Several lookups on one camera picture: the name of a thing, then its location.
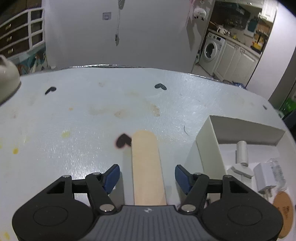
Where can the white shallow cardboard box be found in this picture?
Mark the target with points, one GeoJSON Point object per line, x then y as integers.
{"type": "Point", "coordinates": [260, 156]}

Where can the grey watch link remover tool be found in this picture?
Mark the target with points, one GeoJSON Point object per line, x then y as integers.
{"type": "Point", "coordinates": [241, 170]}

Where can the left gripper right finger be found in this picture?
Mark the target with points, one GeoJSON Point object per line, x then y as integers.
{"type": "Point", "coordinates": [184, 179]}

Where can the round cork coaster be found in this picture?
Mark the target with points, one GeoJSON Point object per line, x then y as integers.
{"type": "Point", "coordinates": [283, 203]}

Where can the white wall outlet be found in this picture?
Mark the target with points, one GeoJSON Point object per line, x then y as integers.
{"type": "Point", "coordinates": [106, 16]}

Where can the white usb wall charger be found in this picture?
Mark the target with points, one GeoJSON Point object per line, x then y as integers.
{"type": "Point", "coordinates": [265, 180]}

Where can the white ceramic teapot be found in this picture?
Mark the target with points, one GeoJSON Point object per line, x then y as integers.
{"type": "Point", "coordinates": [9, 79]}

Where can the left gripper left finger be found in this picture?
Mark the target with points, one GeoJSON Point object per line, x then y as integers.
{"type": "Point", "coordinates": [109, 179]}

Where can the white kitchen cabinets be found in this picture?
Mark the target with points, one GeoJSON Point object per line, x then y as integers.
{"type": "Point", "coordinates": [236, 63]}

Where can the white drawer shelf unit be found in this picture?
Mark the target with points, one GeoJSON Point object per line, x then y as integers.
{"type": "Point", "coordinates": [23, 33]}

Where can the clear plastic blister pack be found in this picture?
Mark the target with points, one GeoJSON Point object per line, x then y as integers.
{"type": "Point", "coordinates": [278, 174]}

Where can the white washing machine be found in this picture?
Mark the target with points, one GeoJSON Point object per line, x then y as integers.
{"type": "Point", "coordinates": [211, 52]}

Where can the wooden stick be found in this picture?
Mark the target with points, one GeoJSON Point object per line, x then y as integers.
{"type": "Point", "coordinates": [148, 183]}

